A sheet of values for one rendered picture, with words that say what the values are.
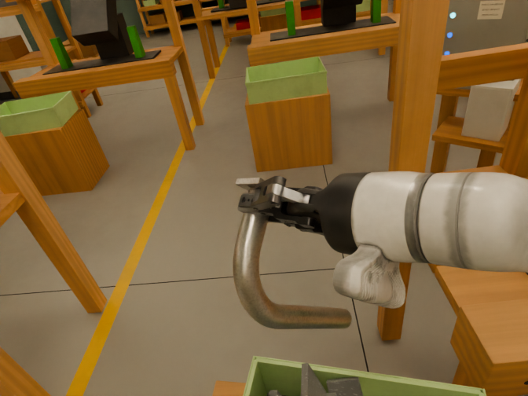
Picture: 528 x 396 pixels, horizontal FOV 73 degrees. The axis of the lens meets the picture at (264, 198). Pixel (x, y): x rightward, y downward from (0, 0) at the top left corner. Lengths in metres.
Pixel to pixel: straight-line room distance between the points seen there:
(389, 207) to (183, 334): 1.86
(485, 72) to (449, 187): 1.04
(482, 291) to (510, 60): 0.68
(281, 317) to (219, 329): 1.59
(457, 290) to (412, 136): 0.46
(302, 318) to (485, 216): 0.29
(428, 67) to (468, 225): 0.87
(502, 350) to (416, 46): 0.73
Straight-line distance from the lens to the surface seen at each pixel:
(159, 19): 10.59
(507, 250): 0.27
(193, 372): 1.94
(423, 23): 1.07
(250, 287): 0.41
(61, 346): 2.38
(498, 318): 0.96
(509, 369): 0.93
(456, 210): 0.26
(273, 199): 0.31
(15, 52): 5.87
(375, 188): 0.29
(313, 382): 0.68
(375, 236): 0.29
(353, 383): 0.75
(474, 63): 1.27
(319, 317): 0.51
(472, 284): 1.03
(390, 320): 1.80
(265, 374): 0.82
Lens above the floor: 1.63
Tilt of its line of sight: 36 degrees down
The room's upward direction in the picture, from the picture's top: 10 degrees counter-clockwise
